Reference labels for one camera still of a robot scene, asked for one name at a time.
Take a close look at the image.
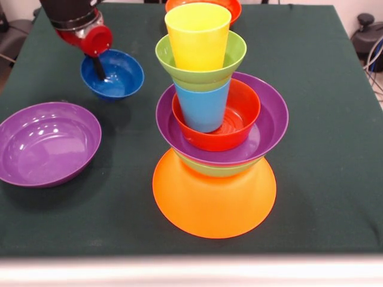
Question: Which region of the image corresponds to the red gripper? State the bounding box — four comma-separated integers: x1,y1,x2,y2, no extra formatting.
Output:
55,25,114,81

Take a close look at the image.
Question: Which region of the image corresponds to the blue plastic bowl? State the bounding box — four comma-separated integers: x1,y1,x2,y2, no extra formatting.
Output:
80,49,145,102

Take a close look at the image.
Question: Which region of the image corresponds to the yellow plastic cup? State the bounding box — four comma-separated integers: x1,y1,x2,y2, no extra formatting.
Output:
164,2,232,72

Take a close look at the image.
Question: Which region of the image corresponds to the light blue plastic cup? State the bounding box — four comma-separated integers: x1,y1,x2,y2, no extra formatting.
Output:
174,78,231,134

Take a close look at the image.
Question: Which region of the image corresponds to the small green plastic bowl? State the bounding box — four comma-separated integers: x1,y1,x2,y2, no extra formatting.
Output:
154,29,248,92

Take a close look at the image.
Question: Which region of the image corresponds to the large red plastic bowl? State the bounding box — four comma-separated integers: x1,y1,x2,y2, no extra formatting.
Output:
165,0,242,26

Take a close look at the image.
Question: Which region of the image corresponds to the small red plastic bowl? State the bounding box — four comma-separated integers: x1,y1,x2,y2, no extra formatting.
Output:
171,78,262,152

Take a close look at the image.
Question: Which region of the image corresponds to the large green plastic bowl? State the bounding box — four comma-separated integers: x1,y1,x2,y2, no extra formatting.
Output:
173,149,264,178

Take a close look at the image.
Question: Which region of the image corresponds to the large orange plastic bowl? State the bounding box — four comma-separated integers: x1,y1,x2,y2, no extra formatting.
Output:
152,148,277,239

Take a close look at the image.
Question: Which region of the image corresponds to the purple plastic bowl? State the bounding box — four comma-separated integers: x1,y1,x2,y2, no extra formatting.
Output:
0,101,102,188
155,71,290,167

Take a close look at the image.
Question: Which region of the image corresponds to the dark grey stand base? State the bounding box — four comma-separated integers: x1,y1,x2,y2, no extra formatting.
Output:
0,5,34,65
350,13,383,57

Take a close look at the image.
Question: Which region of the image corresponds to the dark green tablecloth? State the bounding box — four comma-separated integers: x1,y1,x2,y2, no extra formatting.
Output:
0,2,383,258

